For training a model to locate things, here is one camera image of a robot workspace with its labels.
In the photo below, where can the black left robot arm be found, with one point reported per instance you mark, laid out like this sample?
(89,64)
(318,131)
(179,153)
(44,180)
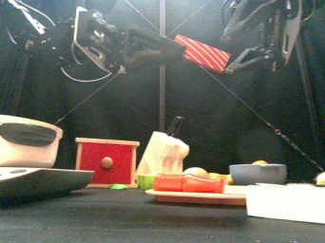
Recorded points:
(25,28)

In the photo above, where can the white knife block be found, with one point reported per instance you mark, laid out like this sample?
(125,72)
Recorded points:
(161,155)

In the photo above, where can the red wooden drawer box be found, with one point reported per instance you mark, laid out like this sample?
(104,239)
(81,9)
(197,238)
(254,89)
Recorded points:
(95,158)

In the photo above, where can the orange toy fruit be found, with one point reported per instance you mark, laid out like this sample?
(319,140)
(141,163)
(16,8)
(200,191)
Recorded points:
(259,162)

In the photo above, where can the cream toy egg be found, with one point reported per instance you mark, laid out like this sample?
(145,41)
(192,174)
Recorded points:
(195,171)

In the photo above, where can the green toy cube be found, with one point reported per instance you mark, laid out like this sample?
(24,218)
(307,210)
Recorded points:
(145,181)

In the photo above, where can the blue-grey bowl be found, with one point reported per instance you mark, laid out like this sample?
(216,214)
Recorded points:
(258,174)

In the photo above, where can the yellow toy piece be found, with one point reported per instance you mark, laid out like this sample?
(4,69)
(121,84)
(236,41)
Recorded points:
(219,176)

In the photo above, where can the orange translucent toy bottle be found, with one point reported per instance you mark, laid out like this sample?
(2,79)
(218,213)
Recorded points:
(189,183)

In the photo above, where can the small green toy piece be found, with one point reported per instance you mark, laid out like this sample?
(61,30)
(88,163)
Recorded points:
(119,187)

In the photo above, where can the pale yellow toy ball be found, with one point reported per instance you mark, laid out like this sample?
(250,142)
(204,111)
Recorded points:
(321,178)

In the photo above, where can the wooden cutting board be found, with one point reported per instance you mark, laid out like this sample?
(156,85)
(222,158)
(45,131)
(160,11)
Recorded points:
(193,197)

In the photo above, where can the grey plate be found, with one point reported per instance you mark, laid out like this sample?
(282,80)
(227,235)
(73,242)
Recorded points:
(37,182)

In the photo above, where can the white flat box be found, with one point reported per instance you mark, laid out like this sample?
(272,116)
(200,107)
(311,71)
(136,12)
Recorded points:
(287,202)

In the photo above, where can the metal frame pole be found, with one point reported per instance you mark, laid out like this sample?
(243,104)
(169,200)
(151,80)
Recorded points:
(161,95)

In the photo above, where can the dark frame strut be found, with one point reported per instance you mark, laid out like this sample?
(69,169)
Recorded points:
(307,95)

